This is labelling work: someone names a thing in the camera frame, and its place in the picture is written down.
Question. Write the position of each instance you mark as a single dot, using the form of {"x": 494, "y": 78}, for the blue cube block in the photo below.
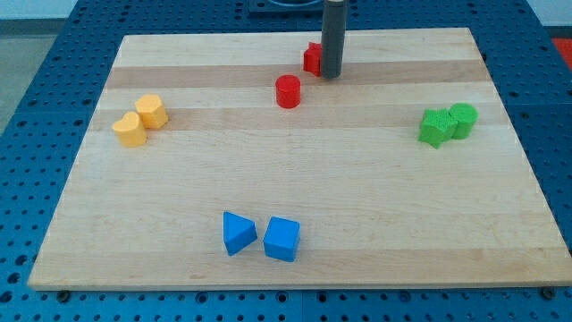
{"x": 281, "y": 239}

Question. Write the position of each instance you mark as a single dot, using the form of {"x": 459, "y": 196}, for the blue triangle block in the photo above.
{"x": 238, "y": 232}

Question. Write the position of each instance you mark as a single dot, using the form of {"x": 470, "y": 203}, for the light wooden board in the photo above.
{"x": 377, "y": 207}

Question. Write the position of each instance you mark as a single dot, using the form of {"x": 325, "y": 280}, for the red cylinder block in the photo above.
{"x": 288, "y": 91}

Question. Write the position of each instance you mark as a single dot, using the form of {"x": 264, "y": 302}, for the red star block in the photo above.
{"x": 312, "y": 59}

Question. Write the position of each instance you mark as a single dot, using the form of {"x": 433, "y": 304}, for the yellow hexagon block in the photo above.
{"x": 150, "y": 108}

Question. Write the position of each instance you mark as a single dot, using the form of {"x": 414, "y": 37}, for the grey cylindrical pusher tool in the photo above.
{"x": 333, "y": 37}

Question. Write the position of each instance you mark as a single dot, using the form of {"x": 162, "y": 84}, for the green star block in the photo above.
{"x": 436, "y": 127}

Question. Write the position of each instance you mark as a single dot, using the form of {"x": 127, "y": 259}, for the yellow heart block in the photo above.
{"x": 130, "y": 130}

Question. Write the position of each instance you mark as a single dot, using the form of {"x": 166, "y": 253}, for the green cylinder block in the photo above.
{"x": 466, "y": 116}

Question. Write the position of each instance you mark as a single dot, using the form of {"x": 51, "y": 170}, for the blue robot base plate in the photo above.
{"x": 284, "y": 6}

